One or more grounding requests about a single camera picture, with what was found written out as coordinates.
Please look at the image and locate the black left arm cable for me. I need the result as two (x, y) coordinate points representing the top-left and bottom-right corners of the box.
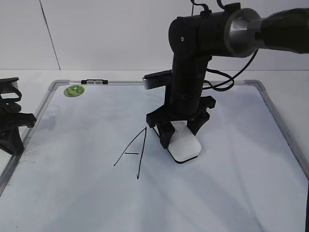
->
(0, 87), (23, 113)

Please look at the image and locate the white magnetic whiteboard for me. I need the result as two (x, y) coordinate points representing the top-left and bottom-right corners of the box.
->
(0, 81), (308, 232)

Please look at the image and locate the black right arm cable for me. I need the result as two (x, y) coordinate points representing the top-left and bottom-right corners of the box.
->
(190, 0), (258, 92)

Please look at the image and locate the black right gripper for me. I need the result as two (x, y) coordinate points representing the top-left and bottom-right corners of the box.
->
(146, 96), (216, 149)

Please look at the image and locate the black whiteboard hanger clip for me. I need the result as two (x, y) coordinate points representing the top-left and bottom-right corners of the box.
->
(81, 79), (108, 85)

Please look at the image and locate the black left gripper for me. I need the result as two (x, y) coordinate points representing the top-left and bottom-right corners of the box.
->
(0, 106), (37, 155)

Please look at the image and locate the green round magnet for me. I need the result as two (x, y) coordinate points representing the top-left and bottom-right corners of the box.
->
(64, 85), (85, 97)

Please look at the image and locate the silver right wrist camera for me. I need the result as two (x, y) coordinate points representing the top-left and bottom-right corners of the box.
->
(142, 70), (172, 90)

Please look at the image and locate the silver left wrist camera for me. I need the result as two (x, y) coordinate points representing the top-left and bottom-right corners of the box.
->
(0, 77), (19, 94)

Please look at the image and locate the white whiteboard eraser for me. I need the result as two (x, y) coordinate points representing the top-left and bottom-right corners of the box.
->
(164, 121), (201, 164)

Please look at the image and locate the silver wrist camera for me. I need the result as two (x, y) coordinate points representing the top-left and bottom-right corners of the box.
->
(142, 70), (172, 90)
(0, 77), (19, 94)

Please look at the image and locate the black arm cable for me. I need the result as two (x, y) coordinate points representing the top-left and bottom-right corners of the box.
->
(0, 87), (23, 113)
(190, 0), (258, 92)

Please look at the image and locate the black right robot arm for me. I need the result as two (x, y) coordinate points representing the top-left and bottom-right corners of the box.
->
(143, 2), (309, 148)

